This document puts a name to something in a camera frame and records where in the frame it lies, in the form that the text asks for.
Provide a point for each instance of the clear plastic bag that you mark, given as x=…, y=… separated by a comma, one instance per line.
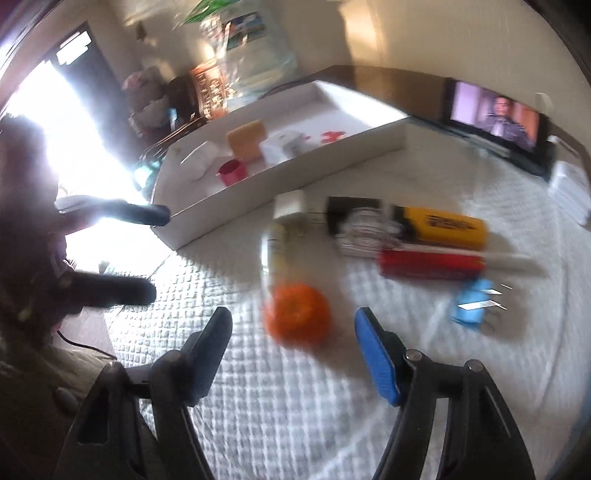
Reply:
x=251, y=60

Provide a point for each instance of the red lighter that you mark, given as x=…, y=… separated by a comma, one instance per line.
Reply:
x=429, y=266

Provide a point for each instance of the teal cushion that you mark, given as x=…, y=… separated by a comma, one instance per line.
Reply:
x=145, y=177

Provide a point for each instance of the white quilted mat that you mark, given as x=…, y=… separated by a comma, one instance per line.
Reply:
x=300, y=415

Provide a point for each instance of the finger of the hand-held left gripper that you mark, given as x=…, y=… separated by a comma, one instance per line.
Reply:
x=120, y=290
x=138, y=213

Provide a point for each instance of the black smartphone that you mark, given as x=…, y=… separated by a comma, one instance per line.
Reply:
x=496, y=115

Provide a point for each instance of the carved wooden chair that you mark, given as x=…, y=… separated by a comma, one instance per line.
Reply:
x=207, y=92

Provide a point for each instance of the green plastic bag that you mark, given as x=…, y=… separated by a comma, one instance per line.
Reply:
x=203, y=11

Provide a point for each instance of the yellow black battery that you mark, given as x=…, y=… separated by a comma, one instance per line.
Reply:
x=443, y=218
x=438, y=241

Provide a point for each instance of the white charger plug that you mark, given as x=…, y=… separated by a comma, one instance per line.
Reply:
x=290, y=205

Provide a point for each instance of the pile of paper clips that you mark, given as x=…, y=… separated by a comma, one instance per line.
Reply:
x=369, y=233

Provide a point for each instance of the small yellow liquid vial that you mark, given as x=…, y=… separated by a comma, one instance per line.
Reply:
x=274, y=254

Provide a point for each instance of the blue binder clip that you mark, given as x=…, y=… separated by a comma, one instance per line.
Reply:
x=473, y=304

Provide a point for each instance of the person's beige jacket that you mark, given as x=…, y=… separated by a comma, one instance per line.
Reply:
x=32, y=406

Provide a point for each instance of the pink cloth bundle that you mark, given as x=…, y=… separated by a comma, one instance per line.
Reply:
x=143, y=92

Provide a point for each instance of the brown tape roll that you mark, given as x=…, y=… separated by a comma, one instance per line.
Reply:
x=247, y=138

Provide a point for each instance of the white cardboard box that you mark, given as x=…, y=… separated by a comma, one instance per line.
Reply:
x=323, y=166

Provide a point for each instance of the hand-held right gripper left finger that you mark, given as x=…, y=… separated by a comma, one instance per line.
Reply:
x=207, y=364

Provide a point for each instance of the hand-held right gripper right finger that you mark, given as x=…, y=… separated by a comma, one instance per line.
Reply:
x=376, y=360

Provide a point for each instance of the white red medicine box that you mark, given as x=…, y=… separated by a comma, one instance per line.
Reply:
x=279, y=147

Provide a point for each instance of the red lidded jar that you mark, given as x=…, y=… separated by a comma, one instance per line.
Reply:
x=232, y=173

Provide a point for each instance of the orange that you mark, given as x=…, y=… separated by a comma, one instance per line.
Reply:
x=298, y=314

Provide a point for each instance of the white power bank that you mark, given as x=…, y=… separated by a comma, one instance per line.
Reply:
x=570, y=189

